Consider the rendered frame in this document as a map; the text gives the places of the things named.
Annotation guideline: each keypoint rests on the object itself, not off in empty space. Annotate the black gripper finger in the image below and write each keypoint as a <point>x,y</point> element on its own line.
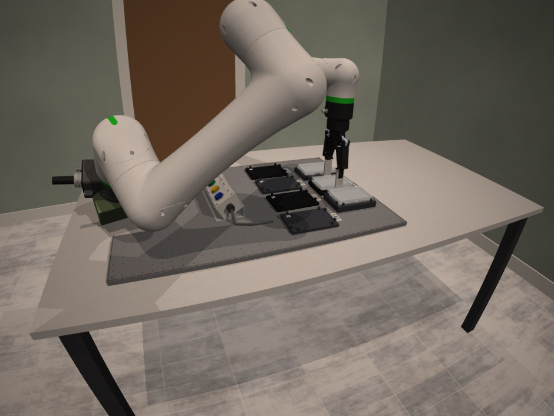
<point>342,160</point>
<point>328,152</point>

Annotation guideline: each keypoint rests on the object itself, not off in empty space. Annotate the grey push-button control panel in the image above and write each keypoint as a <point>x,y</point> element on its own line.
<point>225,205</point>

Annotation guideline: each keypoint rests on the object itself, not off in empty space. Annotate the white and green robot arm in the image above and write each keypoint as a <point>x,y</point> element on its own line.
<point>286,85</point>

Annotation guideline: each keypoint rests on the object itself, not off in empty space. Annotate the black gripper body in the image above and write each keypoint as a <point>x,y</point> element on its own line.
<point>338,129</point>

